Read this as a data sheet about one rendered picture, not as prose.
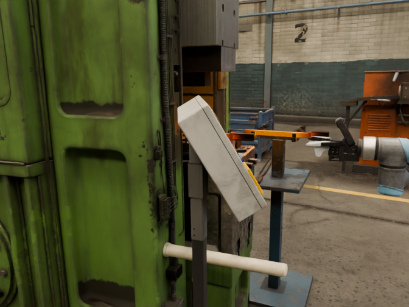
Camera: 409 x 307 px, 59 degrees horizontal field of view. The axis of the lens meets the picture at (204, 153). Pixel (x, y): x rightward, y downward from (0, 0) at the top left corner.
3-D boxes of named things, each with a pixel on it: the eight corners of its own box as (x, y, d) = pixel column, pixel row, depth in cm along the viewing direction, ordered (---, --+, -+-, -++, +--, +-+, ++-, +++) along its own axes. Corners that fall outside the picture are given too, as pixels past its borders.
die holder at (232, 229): (253, 230, 186) (255, 145, 176) (232, 267, 151) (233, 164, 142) (156, 217, 205) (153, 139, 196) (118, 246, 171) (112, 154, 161)
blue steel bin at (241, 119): (275, 150, 587) (276, 106, 571) (261, 162, 517) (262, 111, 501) (207, 145, 636) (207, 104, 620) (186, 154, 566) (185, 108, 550)
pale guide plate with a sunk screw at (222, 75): (226, 88, 187) (226, 54, 183) (221, 89, 179) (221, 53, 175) (223, 88, 188) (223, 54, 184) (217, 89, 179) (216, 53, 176)
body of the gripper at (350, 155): (326, 160, 141) (360, 162, 136) (327, 139, 139) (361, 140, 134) (327, 156, 148) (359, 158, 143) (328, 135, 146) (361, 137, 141)
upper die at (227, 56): (235, 71, 157) (235, 49, 155) (221, 71, 139) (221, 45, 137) (150, 72, 172) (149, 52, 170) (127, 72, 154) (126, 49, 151)
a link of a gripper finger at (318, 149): (308, 158, 137) (330, 156, 139) (309, 143, 136) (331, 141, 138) (304, 156, 140) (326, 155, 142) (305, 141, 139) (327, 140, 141)
